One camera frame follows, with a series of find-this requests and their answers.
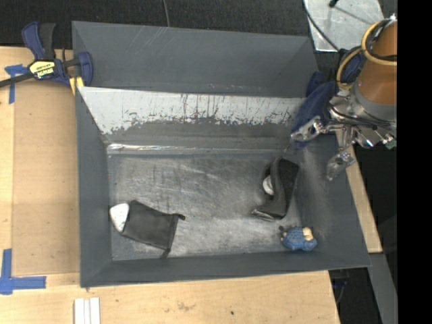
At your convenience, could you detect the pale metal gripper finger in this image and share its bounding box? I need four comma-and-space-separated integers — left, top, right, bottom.
325, 146, 356, 182
290, 117, 330, 144

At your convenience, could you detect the blue toy animal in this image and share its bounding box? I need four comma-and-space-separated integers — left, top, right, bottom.
278, 225, 319, 252

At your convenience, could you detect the grey metal bin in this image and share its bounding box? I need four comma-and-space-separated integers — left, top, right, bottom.
70, 20, 373, 288

